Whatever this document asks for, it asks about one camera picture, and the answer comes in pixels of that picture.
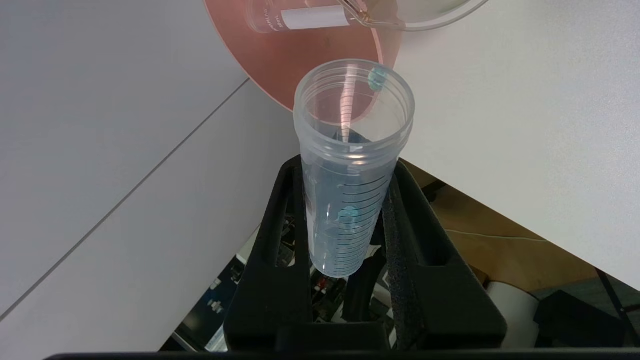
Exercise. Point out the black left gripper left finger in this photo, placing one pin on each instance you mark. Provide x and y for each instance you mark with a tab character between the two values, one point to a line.
270	295

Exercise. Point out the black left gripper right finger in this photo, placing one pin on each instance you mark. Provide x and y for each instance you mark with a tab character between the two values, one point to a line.
440	300

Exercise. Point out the test tube with blue pigment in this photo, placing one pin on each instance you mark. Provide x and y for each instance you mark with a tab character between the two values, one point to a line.
350	190

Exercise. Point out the test tube with yellow pigment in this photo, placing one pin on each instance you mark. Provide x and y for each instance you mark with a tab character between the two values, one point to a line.
310	17

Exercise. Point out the white cylindrical object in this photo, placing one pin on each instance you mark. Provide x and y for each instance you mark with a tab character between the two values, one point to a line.
512	310

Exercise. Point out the black box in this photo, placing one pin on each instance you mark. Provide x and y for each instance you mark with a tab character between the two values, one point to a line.
580	320

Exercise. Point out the pink bowl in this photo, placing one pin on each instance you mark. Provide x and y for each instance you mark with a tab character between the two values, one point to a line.
300	55

